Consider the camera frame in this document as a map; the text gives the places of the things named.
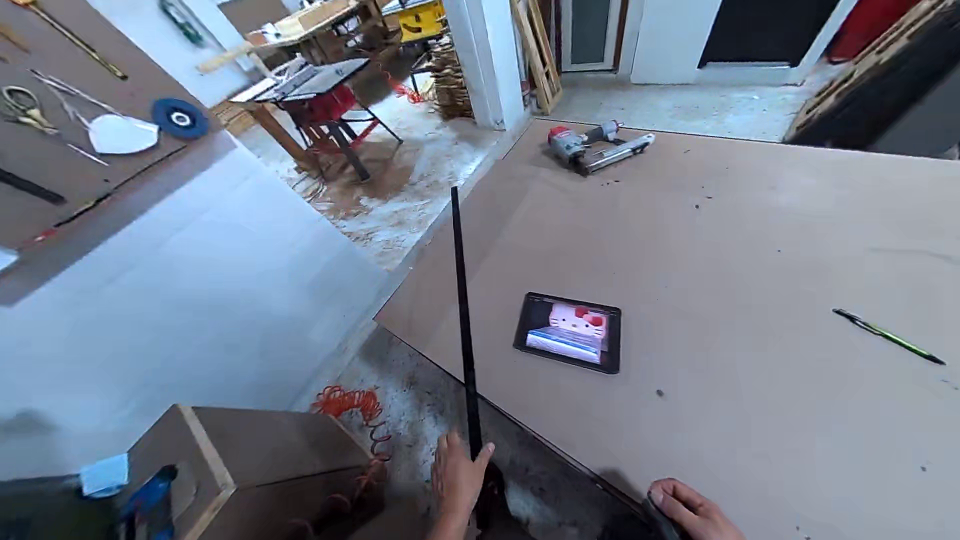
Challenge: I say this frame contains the person's left hand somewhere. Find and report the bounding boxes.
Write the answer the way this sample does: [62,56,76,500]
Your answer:
[431,430,496,519]

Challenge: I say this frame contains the person's right hand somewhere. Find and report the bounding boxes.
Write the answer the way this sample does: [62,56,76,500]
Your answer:
[648,477,747,540]

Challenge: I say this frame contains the dark grey object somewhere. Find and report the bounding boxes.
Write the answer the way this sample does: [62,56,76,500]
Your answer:
[642,495,685,540]

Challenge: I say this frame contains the long thin black strip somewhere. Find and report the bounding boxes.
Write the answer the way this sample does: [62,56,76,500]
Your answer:
[450,186,484,461]

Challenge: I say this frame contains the person's left forearm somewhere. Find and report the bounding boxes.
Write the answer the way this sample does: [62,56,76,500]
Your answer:
[428,511,471,540]

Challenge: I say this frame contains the person's legs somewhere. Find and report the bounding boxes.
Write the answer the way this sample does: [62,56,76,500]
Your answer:
[474,459,537,540]

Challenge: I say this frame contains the black tablet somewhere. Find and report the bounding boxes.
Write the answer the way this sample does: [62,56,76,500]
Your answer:
[513,291,623,375]

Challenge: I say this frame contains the brown wooden box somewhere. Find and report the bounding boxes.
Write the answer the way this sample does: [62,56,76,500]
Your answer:
[127,403,387,540]

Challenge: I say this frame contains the green and black pen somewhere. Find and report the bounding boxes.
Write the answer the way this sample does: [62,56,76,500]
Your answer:
[832,307,948,367]

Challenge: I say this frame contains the blue power tool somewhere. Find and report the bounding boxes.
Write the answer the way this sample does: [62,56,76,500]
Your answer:
[118,464,180,540]

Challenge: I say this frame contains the grey and red nail gun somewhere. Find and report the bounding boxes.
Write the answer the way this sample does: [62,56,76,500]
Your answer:
[546,120,657,177]

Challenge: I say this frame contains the stack of wood pieces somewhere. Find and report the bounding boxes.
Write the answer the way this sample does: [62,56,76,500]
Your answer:
[426,31,475,121]

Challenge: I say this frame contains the red table saw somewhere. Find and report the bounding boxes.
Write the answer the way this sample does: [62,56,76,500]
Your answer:
[230,57,405,183]

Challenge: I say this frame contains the yellow machine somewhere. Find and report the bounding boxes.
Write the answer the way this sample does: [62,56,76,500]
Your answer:
[382,0,449,44]

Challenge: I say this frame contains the glazed door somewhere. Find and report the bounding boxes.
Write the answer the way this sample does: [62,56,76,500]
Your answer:
[556,0,633,75]

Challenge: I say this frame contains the wooden workbench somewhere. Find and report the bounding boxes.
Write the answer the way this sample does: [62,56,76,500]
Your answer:
[196,0,402,76]

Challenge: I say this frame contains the stack of large dark boards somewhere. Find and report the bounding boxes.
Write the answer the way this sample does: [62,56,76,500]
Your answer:
[782,0,960,160]

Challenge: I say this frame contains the red object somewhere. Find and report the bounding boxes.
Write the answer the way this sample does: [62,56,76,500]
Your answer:
[825,0,921,64]

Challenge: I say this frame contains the brown tool board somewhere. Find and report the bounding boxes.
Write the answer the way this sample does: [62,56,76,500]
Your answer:
[0,0,228,252]

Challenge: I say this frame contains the orange coiled air hose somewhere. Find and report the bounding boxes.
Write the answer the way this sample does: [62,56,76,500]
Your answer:
[309,384,393,485]

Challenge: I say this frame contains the leaning wooden frame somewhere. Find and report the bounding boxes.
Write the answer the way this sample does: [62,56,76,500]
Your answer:
[510,0,564,116]

